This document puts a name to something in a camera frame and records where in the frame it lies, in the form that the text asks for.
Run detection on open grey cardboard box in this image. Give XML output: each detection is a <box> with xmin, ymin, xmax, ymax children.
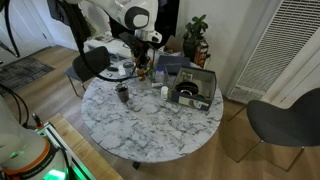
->
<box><xmin>169</xmin><ymin>66</ymin><xmax>218</xmax><ymax>112</ymax></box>

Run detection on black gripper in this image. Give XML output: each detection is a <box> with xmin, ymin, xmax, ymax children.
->
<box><xmin>118</xmin><ymin>31</ymin><xmax>152</xmax><ymax>70</ymax></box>

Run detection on white wall heater grille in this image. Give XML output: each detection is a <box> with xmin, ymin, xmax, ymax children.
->
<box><xmin>228</xmin><ymin>0</ymin><xmax>320</xmax><ymax>105</ymax></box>

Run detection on brown cardboard box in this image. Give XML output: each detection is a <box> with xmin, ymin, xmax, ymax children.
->
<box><xmin>164</xmin><ymin>34</ymin><xmax>184</xmax><ymax>54</ymax></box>

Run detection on green bottle with red lid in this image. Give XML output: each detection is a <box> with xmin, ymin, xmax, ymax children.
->
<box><xmin>147</xmin><ymin>59</ymin><xmax>156</xmax><ymax>81</ymax></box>

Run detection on black rod with red tip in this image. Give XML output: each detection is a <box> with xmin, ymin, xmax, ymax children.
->
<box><xmin>31</xmin><ymin>112</ymin><xmax>45</xmax><ymax>130</ymax></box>

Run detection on transparent bottle with red lid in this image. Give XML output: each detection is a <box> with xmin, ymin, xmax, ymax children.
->
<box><xmin>137</xmin><ymin>66</ymin><xmax>148</xmax><ymax>83</ymax></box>

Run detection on white low cabinet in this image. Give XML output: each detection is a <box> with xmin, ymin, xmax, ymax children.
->
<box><xmin>83</xmin><ymin>31</ymin><xmax>134</xmax><ymax>60</ymax></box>

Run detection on black bowl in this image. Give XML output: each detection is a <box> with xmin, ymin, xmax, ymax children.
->
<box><xmin>174</xmin><ymin>81</ymin><xmax>200</xmax><ymax>98</ymax></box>

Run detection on wooden platform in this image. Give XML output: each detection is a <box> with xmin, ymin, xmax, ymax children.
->
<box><xmin>48</xmin><ymin>112</ymin><xmax>124</xmax><ymax>180</ymax></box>

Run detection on transparent container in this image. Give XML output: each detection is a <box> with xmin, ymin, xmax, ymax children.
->
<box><xmin>134</xmin><ymin>68</ymin><xmax>158</xmax><ymax>90</ymax></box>

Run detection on thin black base cable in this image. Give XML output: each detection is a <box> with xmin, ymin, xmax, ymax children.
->
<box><xmin>0</xmin><ymin>83</ymin><xmax>31</xmax><ymax>129</ymax></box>

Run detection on grey patterned rug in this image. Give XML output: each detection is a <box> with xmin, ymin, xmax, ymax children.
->
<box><xmin>0</xmin><ymin>56</ymin><xmax>56</xmax><ymax>96</ymax></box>

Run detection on dark chair with thin legs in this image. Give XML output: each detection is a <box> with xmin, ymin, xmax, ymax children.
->
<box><xmin>64</xmin><ymin>45</ymin><xmax>112</xmax><ymax>98</ymax></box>
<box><xmin>229</xmin><ymin>87</ymin><xmax>320</xmax><ymax>173</ymax></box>

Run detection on green potted plant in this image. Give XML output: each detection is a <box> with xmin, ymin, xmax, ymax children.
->
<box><xmin>182</xmin><ymin>14</ymin><xmax>210</xmax><ymax>63</ymax></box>

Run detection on dark blue notebook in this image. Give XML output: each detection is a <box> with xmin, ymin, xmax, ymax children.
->
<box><xmin>156</xmin><ymin>54</ymin><xmax>191</xmax><ymax>76</ymax></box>

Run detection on dark hanging clothes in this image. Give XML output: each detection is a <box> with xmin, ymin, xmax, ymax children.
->
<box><xmin>46</xmin><ymin>0</ymin><xmax>93</xmax><ymax>54</ymax></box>

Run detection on small white cup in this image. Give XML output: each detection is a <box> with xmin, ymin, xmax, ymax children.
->
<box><xmin>160</xmin><ymin>85</ymin><xmax>169</xmax><ymax>101</ymax></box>

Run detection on dark cup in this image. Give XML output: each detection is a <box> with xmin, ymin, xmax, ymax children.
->
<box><xmin>114</xmin><ymin>81</ymin><xmax>130</xmax><ymax>104</ymax></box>

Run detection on small white card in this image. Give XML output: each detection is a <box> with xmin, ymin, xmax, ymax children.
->
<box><xmin>117</xmin><ymin>64</ymin><xmax>127</xmax><ymax>77</ymax></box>

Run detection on clear container with blue lid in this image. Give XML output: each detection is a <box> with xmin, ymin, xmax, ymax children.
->
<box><xmin>154</xmin><ymin>67</ymin><xmax>166</xmax><ymax>84</ymax></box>

